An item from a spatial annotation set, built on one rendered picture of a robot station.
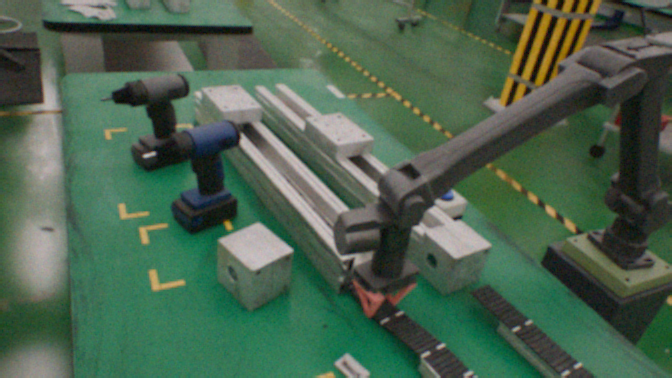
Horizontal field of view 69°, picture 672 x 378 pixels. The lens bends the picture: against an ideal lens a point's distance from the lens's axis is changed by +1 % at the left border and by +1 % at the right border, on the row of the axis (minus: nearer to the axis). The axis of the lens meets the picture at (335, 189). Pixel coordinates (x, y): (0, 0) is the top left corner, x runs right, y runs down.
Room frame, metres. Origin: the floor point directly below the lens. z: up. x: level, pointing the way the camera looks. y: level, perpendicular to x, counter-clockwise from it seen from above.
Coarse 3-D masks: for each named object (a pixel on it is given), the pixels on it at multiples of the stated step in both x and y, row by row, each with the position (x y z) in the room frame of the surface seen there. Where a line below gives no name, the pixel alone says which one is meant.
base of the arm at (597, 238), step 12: (612, 228) 0.93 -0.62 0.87; (624, 228) 0.90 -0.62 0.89; (600, 240) 0.93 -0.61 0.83; (612, 240) 0.90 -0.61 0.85; (624, 240) 0.89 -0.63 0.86; (636, 240) 0.88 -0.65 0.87; (612, 252) 0.89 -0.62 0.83; (624, 252) 0.88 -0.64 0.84; (636, 252) 0.88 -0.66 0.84; (624, 264) 0.85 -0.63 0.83; (636, 264) 0.86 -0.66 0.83; (648, 264) 0.87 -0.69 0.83
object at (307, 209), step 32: (256, 128) 1.15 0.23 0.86; (256, 160) 0.98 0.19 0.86; (288, 160) 1.00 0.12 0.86; (256, 192) 0.97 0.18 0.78; (288, 192) 0.87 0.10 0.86; (320, 192) 0.89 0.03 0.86; (288, 224) 0.84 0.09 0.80; (320, 224) 0.77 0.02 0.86; (320, 256) 0.74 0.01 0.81; (352, 256) 0.69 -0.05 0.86
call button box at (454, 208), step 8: (440, 200) 0.97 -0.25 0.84; (448, 200) 0.97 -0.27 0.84; (456, 200) 0.98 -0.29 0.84; (464, 200) 0.99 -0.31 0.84; (440, 208) 0.94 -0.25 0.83; (448, 208) 0.95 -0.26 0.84; (456, 208) 0.97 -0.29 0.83; (464, 208) 0.98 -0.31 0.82; (448, 216) 0.95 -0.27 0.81; (456, 216) 0.97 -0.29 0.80
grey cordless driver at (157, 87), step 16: (144, 80) 1.02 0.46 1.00; (160, 80) 1.04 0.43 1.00; (176, 80) 1.07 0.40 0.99; (112, 96) 0.97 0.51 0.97; (128, 96) 0.98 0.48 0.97; (144, 96) 1.00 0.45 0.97; (160, 96) 1.02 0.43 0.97; (176, 96) 1.06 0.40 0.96; (160, 112) 1.04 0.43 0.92; (160, 128) 1.04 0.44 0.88; (144, 144) 1.01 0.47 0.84; (144, 160) 0.98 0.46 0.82
